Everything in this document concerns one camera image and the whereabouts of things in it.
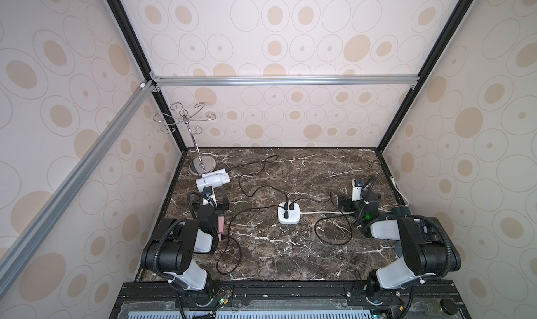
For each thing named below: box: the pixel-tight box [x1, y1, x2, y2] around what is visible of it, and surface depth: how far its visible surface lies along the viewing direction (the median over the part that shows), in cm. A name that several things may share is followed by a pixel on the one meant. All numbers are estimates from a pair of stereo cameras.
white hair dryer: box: [195, 168, 231, 193], surface depth 103 cm
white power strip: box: [277, 202, 301, 225], surface depth 92 cm
